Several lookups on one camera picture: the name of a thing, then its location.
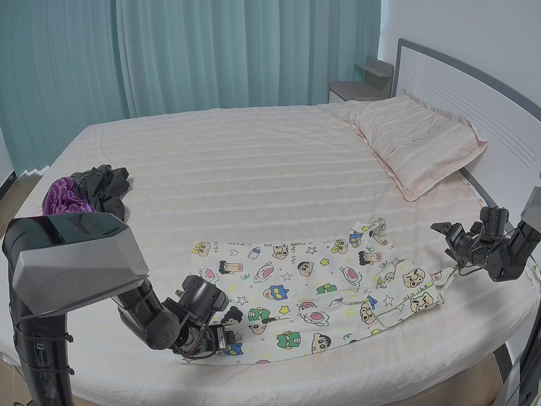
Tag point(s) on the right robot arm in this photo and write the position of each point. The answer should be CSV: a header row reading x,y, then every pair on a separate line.
x,y
507,260

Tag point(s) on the bed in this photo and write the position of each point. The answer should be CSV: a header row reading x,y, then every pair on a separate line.
x,y
253,154

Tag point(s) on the blue-green curtain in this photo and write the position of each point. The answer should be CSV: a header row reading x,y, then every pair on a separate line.
x,y
245,36
59,57

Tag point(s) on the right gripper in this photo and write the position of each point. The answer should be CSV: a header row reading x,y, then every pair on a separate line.
x,y
458,243

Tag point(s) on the purple garment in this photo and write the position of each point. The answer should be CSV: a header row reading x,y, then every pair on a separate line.
x,y
63,197

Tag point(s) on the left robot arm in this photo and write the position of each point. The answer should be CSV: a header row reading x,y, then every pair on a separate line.
x,y
72,260

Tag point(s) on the white printed pyjama top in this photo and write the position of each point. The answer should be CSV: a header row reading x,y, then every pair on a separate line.
x,y
296,277

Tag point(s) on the grey bedside table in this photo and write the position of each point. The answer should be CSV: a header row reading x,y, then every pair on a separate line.
x,y
359,87

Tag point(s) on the cream striped pillow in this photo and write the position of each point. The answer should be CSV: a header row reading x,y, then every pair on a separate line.
x,y
414,138

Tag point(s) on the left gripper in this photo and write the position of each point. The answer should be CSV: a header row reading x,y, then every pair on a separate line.
x,y
223,340

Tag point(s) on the dark grey garment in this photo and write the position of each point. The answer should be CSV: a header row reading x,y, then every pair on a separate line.
x,y
105,184

